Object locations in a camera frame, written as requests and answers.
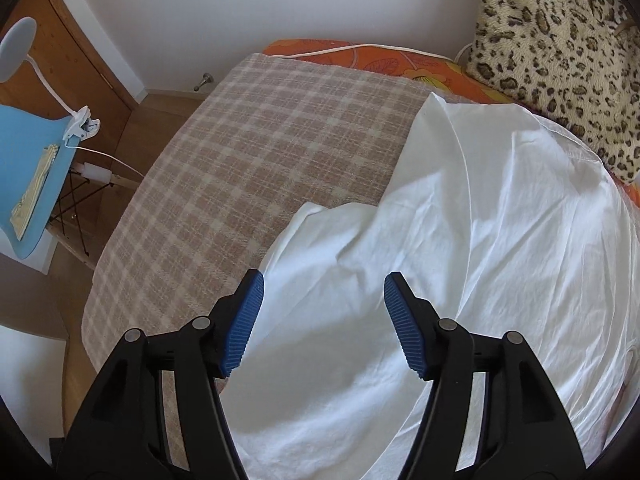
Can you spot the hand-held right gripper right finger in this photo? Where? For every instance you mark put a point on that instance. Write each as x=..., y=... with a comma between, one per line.
x=402, y=325

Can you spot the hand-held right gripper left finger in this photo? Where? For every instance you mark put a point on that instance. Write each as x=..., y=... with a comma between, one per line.
x=245, y=320

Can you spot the white garment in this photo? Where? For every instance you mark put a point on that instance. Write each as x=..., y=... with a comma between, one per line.
x=450, y=210

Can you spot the beige plaid blanket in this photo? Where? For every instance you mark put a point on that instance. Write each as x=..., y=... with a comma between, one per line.
x=250, y=160

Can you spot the metal doorstop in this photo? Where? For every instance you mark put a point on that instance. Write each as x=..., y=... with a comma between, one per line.
x=205, y=80

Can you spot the orange floral bedsheet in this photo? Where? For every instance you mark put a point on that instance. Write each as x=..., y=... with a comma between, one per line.
x=385, y=67

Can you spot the blue chair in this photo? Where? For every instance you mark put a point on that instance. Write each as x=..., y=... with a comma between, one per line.
x=20, y=160

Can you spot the wooden door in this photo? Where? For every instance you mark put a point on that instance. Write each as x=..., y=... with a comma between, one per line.
x=65, y=60

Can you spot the leopard print cushion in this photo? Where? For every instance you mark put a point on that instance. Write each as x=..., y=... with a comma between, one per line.
x=550, y=35

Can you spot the white clip lamp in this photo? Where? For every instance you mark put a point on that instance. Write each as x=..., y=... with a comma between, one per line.
x=17, y=45

